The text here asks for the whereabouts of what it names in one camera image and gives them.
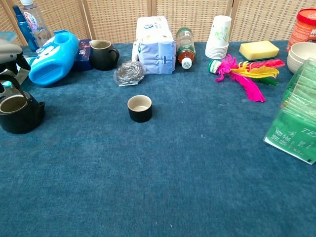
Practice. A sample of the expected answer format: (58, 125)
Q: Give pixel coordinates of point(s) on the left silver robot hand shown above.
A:
(8, 53)

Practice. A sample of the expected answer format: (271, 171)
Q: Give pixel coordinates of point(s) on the black ceramic teapot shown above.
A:
(19, 123)

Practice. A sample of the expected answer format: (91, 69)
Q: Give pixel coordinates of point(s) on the clear container with teal lid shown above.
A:
(10, 35)

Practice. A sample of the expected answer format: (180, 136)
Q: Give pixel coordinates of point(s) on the blue plastic bottle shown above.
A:
(24, 30)

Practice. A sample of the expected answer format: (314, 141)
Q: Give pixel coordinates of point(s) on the clear plastic water bottle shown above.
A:
(34, 22)

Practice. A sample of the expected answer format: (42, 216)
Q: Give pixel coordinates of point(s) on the blue detergent bottle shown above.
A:
(53, 64)

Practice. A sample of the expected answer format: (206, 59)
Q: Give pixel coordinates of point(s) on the dark blue carton box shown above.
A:
(84, 55)

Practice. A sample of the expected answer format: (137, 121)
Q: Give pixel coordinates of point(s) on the rattan folding screen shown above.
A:
(116, 19)

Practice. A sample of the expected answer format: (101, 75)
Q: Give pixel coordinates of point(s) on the steel wool scrubber in wrap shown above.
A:
(129, 71)

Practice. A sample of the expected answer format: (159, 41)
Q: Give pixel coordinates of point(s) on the black ceramic teacup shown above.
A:
(139, 114)

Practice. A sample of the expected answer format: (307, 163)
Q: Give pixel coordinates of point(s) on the white blue tissue pack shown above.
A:
(155, 49)

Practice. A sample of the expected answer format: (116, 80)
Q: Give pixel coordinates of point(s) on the brown tea plastic bottle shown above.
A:
(185, 44)

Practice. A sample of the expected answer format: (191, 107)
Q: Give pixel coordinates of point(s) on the blue tablecloth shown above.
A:
(158, 177)

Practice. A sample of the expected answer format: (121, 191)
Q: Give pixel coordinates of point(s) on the stack of white paper cups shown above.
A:
(219, 37)

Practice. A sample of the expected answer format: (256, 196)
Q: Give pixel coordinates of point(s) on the colourful feather shuttlecock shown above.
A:
(247, 84)

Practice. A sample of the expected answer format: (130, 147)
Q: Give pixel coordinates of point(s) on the yellow green sponge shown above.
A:
(259, 49)

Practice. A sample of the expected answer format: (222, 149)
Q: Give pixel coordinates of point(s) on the beige bowl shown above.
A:
(302, 53)
(293, 65)

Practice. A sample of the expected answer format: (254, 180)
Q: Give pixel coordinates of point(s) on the orange canister with red lid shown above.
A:
(302, 29)

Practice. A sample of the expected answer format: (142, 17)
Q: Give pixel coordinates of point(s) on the green tea bag packets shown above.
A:
(293, 128)

